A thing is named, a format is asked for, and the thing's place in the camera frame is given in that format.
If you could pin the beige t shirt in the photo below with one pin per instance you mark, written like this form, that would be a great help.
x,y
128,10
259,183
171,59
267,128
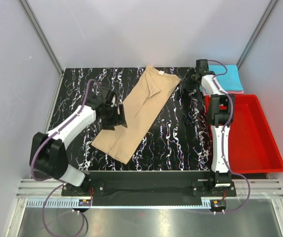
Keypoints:
x,y
141,108

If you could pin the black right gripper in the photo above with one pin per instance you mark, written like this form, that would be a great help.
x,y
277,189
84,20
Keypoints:
x,y
189,86

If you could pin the left aluminium corner post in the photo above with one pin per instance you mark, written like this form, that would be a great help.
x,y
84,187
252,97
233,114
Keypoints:
x,y
43,39

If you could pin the folded light blue t shirt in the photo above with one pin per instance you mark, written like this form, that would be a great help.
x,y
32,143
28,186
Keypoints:
x,y
231,80

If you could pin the aluminium corner post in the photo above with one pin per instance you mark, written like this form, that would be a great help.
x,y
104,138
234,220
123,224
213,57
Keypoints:
x,y
43,39
256,32

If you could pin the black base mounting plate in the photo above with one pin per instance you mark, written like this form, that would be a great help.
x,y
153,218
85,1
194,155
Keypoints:
x,y
122,199

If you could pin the white slotted cable duct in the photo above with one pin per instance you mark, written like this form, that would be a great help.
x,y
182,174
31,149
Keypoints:
x,y
59,203

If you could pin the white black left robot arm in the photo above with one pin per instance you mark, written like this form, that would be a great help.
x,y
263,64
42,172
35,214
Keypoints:
x,y
49,150

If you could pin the right aluminium corner post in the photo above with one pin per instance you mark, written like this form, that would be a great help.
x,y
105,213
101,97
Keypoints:
x,y
256,32

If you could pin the red plastic bin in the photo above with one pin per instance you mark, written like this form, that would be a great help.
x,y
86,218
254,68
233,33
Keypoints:
x,y
252,148

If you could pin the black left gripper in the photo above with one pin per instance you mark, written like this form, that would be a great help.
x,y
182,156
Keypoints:
x,y
109,125

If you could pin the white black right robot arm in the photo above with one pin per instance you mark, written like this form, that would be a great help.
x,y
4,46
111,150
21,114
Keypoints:
x,y
219,116

